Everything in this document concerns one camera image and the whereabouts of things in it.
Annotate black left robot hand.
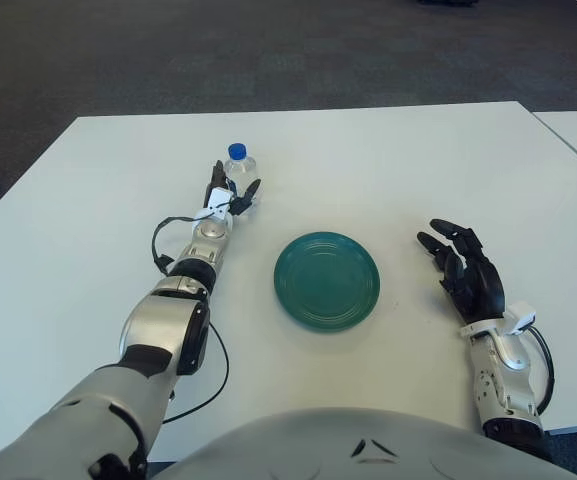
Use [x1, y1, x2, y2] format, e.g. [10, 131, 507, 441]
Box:
[202, 160, 264, 221]

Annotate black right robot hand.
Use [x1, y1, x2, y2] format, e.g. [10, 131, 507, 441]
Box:
[416, 218, 508, 324]

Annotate clear bottle blue cap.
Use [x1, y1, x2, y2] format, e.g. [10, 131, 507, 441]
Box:
[222, 143, 262, 214]

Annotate teal round plate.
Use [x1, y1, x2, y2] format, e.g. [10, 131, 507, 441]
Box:
[273, 231, 382, 335]

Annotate grey robot torso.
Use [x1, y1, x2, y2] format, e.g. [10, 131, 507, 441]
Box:
[150, 407, 577, 480]

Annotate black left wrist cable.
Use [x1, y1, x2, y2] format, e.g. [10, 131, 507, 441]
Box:
[151, 215, 204, 275]

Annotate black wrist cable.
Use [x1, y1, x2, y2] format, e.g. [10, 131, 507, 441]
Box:
[527, 324, 557, 416]
[151, 215, 204, 275]

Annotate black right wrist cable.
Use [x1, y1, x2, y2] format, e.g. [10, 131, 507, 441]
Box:
[527, 324, 557, 416]

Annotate thin black elbow cable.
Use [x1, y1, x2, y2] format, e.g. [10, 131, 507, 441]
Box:
[162, 319, 230, 426]

